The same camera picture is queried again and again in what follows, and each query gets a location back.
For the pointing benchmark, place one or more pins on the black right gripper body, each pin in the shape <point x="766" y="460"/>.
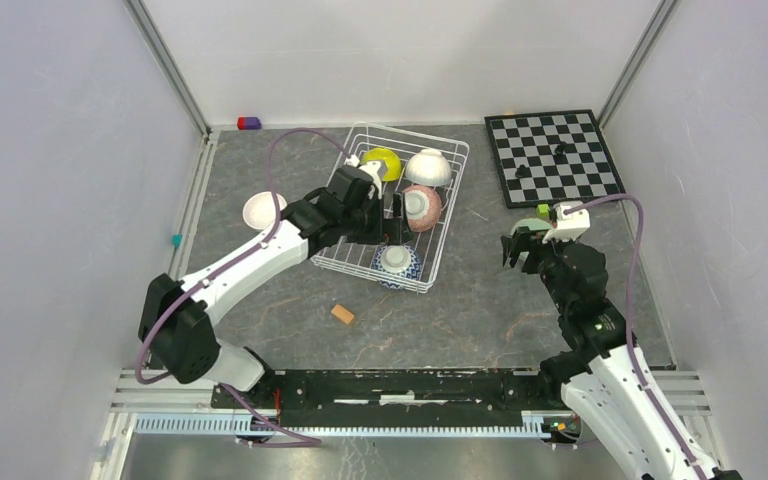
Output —
<point x="537" y="256"/>

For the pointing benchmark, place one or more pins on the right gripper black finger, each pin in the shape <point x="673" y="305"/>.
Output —
<point x="524" y="236"/>
<point x="510" y="253"/>

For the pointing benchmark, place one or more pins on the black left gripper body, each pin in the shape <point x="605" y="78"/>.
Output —
<point x="365" y="225"/>

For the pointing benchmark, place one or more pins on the pale green ceramic bowl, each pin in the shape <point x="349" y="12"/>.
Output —
<point x="532" y="224"/>

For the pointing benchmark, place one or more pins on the yellow bowl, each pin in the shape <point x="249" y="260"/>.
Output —
<point x="390" y="163"/>

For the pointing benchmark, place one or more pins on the plain white bowl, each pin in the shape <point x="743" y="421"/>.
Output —
<point x="260" y="210"/>

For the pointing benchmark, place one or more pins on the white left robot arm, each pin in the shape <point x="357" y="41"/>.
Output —
<point x="179" y="316"/>

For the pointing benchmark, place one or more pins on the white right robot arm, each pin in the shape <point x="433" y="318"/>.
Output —
<point x="604" y="377"/>

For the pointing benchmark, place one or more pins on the red floral patterned bowl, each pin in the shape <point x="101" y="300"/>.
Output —
<point x="423" y="207"/>

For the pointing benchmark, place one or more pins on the blue white patterned bowl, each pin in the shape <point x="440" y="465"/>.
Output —
<point x="398" y="267"/>

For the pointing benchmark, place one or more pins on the lime green cube block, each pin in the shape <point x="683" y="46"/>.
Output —
<point x="543" y="212"/>

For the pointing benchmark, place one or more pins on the white ribbed bowl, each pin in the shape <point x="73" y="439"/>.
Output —
<point x="428" y="167"/>

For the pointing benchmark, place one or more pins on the black chess piece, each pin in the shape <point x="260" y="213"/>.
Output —
<point x="522" y="171"/>
<point x="560" y="149"/>

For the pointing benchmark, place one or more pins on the black white chessboard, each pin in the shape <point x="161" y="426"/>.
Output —
<point x="586" y="172"/>

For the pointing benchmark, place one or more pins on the tan wooden block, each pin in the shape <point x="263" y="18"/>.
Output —
<point x="343" y="314"/>

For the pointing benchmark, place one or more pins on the red purple block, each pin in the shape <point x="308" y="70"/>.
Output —
<point x="248" y="123"/>

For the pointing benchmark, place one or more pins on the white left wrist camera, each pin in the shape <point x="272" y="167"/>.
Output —
<point x="374" y="169"/>

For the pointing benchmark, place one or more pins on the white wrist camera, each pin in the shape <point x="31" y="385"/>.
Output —
<point x="374" y="169"/>
<point x="569" y="221"/>

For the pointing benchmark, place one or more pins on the white wire dish rack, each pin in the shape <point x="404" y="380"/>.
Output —
<point x="367" y="261"/>

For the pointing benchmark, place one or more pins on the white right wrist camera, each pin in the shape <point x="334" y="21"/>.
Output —
<point x="569" y="221"/>

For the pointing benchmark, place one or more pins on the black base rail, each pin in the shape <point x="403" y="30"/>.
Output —
<point x="412" y="398"/>

